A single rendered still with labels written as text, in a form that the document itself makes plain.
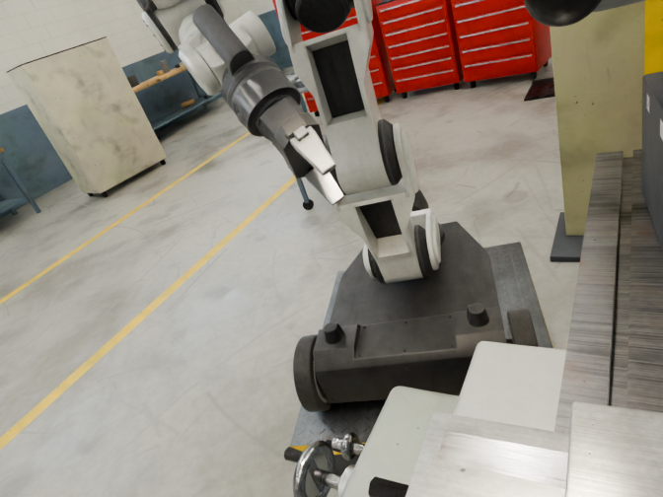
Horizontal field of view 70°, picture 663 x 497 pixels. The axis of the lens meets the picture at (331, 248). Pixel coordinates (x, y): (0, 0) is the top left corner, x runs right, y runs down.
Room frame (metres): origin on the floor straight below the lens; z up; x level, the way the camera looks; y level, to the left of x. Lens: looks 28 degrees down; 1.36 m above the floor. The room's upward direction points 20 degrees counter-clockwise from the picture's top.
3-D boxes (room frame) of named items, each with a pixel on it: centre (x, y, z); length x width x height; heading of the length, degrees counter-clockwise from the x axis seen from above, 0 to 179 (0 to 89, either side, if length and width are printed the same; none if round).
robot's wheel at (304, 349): (0.98, 0.15, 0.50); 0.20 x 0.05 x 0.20; 160
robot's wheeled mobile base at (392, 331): (1.11, -0.18, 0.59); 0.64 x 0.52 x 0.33; 160
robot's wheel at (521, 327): (0.80, -0.34, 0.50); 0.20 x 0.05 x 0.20; 160
